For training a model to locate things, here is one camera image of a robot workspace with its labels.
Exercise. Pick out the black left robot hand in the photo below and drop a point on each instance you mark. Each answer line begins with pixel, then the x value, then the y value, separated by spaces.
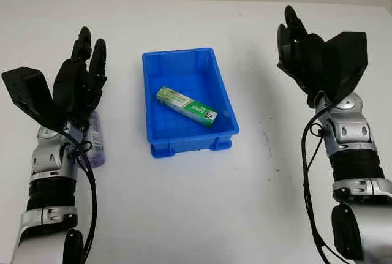
pixel 76 86

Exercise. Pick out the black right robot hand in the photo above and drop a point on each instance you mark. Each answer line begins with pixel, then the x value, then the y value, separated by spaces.
pixel 309 62

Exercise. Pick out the purple cylindrical container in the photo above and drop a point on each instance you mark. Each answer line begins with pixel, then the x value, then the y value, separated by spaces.
pixel 98 150

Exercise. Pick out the green toothpaste box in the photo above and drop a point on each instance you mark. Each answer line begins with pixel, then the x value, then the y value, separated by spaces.
pixel 186 106

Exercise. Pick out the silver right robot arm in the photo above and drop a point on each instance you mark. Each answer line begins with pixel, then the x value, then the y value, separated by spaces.
pixel 355 160

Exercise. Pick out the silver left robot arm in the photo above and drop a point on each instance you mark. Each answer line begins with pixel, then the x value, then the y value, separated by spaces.
pixel 49 169

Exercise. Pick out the blue plastic tray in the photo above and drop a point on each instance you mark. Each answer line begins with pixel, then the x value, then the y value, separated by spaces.
pixel 183 65

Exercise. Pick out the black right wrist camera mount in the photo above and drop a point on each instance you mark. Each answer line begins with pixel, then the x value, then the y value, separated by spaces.
pixel 349 58

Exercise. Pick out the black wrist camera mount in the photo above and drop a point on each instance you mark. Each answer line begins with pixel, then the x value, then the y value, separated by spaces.
pixel 349 58
pixel 27 92

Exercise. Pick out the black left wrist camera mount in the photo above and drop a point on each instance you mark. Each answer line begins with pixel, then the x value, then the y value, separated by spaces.
pixel 27 92

